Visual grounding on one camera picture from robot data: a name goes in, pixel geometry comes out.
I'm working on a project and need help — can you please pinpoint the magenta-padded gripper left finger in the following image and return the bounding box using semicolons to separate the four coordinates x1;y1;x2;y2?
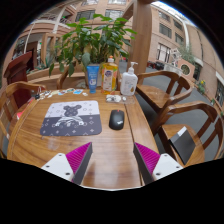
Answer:
40;142;94;186

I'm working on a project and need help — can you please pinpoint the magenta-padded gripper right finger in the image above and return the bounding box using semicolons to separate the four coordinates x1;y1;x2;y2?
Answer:
133;142;184;186

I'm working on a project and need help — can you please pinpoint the black computer mouse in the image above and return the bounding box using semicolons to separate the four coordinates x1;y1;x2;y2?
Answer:
108;109;126;131

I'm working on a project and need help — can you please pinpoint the grey bear-print mouse pad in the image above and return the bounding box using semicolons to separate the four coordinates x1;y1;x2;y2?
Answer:
39;100;103;137

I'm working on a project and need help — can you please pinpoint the black grey notebook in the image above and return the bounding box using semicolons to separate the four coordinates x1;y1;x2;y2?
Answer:
169;125;197;166

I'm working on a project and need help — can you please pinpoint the wooden armchair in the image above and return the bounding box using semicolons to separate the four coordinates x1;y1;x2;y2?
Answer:
134;70;194;135
56;64;88;90
0;81;46;158
151;101;224;168

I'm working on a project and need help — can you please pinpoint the clear plastic bag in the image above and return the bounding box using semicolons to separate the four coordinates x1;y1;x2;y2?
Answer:
105;94;136;105

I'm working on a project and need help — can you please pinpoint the bunch of keys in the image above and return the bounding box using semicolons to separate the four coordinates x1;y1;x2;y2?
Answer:
34;90;52;101

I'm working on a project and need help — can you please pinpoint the white pump dispenser bottle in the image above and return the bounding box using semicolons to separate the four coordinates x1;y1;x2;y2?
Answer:
119;61;139;97

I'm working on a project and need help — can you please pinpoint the blue squeeze tube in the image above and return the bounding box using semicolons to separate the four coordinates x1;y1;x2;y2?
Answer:
86;64;101;94

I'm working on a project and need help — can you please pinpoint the yellow dish soap bottle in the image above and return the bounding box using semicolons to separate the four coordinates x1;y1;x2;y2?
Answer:
100;55;119;95

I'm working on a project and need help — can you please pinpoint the dark red wooden podium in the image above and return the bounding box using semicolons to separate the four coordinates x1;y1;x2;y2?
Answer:
3;51;34;108

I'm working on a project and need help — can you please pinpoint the green potted plant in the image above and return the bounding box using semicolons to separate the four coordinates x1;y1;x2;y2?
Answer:
48;13;138;88

